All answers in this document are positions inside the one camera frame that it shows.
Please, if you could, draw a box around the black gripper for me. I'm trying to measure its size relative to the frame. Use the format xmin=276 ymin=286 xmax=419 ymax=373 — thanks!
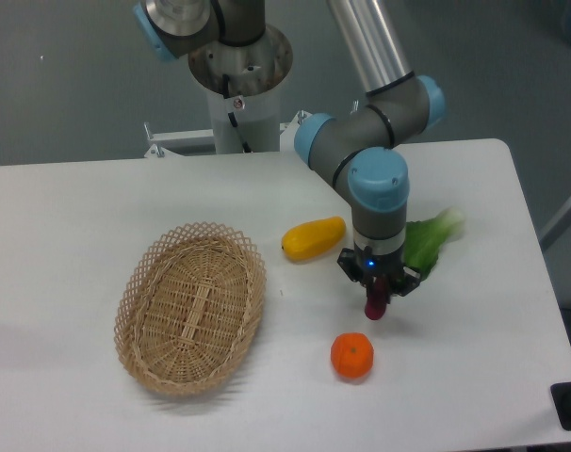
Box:
xmin=337 ymin=241 xmax=421 ymax=304

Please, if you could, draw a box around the purple sweet potato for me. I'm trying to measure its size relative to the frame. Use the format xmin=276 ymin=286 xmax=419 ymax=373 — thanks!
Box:
xmin=365 ymin=277 xmax=390 ymax=320

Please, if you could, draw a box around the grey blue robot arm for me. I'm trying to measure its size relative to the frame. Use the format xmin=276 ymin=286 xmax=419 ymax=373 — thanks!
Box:
xmin=133 ymin=1 xmax=446 ymax=309

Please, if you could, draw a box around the green bok choy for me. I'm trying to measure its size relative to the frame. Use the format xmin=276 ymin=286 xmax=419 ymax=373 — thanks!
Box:
xmin=404 ymin=207 xmax=465 ymax=281

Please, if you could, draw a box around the yellow mango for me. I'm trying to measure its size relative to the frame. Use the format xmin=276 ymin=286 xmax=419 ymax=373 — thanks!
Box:
xmin=281 ymin=217 xmax=346 ymax=263

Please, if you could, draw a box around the orange tangerine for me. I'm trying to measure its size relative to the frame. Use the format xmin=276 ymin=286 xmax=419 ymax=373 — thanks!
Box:
xmin=330 ymin=332 xmax=374 ymax=379

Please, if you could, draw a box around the woven wicker basket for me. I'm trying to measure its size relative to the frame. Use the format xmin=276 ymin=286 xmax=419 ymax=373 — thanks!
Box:
xmin=114 ymin=222 xmax=266 ymax=396

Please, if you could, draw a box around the black cable on pedestal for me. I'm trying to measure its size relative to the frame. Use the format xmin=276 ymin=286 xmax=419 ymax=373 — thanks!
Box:
xmin=221 ymin=73 xmax=253 ymax=154

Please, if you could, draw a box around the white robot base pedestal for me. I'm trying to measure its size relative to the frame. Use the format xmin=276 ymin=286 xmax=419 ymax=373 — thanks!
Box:
xmin=188 ymin=24 xmax=293 ymax=154

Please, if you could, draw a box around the white metal mounting frame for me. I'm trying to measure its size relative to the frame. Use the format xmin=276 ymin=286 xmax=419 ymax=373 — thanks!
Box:
xmin=143 ymin=110 xmax=313 ymax=158

